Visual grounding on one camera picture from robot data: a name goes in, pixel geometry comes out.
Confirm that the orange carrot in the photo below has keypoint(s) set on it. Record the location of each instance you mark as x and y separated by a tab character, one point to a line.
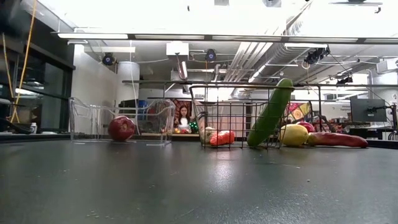
222	137

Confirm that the green cucumber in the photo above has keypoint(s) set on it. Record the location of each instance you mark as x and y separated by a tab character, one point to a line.
270	115

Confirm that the dark red apple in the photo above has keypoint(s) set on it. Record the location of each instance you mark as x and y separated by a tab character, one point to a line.
121	128

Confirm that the large yellow lemon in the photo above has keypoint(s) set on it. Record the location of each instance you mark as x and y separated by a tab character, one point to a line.
293	134

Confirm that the bright red round fruit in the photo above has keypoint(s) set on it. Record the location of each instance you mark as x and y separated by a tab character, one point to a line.
306	126

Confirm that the reddish sweet potato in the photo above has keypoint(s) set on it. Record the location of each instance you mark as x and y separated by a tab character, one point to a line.
337	140

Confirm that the small black robot arm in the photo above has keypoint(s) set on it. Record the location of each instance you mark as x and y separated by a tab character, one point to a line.
199	119

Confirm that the person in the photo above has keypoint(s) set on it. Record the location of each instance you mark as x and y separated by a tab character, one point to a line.
184	119

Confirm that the white ceiling box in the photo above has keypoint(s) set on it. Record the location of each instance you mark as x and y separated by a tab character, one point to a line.
177	48

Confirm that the clear plastic basket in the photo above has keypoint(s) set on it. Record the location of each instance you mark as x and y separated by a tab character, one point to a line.
74	105

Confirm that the small white bottle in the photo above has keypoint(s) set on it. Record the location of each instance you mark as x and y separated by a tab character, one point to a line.
33	128

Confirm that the grey computer monitor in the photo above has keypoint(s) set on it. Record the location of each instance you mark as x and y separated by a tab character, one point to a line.
368	110

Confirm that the black horizontal rail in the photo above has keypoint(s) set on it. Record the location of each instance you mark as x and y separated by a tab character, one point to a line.
174	81

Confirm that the black round ceiling camera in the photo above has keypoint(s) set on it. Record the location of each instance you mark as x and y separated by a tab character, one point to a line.
108	59
211	55

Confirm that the overhead frame light bar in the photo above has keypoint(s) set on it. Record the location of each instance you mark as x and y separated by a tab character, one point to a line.
202	37

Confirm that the black camera cluster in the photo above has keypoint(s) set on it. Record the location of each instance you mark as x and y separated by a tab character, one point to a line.
316	55

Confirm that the small black camera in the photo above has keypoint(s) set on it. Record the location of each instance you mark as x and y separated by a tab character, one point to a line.
344	80

